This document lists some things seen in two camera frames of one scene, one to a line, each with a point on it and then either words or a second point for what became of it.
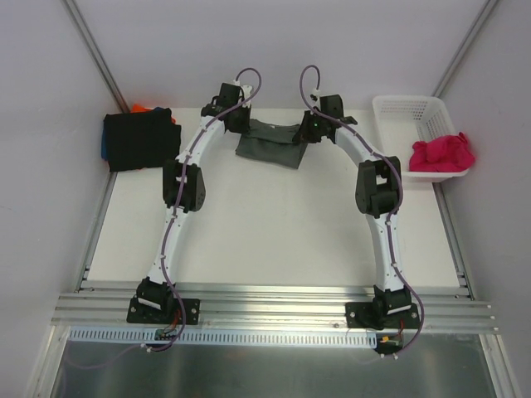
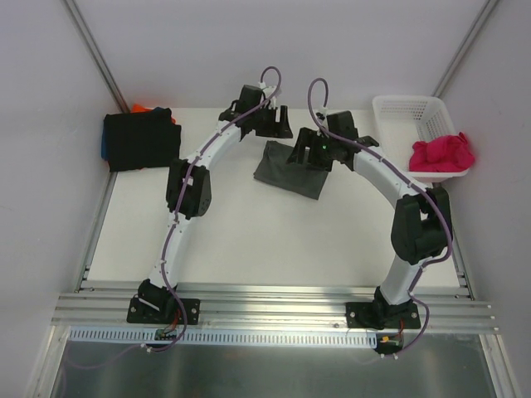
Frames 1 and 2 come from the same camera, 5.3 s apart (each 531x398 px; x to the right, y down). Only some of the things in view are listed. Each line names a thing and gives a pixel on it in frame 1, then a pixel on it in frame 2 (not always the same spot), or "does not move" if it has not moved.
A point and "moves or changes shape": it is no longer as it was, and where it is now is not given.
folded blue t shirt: [104, 143] does not move
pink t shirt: [442, 153] does not move
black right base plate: [363, 315] does not move
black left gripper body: [239, 120] -> [273, 125]
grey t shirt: [272, 144] moves or changes shape
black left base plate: [141, 313] does not move
